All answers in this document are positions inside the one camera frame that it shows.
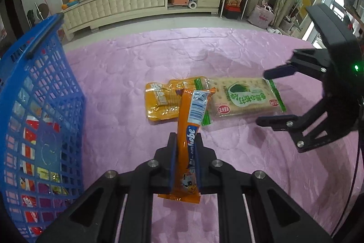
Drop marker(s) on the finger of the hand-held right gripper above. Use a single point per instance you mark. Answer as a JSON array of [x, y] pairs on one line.
[[307, 60], [284, 120]]

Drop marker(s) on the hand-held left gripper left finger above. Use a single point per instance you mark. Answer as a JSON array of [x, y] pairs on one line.
[[172, 169]]

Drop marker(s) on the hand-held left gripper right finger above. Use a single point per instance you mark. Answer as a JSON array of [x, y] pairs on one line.
[[199, 169]]

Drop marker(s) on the long orange candy packet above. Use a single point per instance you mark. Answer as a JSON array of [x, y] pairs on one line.
[[184, 129]]

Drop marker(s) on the green cracker packet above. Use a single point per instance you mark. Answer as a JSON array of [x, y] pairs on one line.
[[247, 100]]

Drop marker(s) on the large red snack bag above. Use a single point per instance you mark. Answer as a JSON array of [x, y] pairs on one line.
[[31, 140]]

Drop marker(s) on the blue plastic basket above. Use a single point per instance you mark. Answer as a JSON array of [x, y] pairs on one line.
[[45, 32]]

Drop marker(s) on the pink white shopping bag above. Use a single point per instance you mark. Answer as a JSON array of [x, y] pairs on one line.
[[261, 18]]

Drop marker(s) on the yellow-orange snack pouch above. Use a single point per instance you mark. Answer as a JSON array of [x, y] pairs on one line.
[[162, 102]]

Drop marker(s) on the white paper roll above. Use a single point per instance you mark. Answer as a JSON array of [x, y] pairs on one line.
[[192, 5]]

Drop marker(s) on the orange flat box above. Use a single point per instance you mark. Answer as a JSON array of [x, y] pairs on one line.
[[179, 0]]

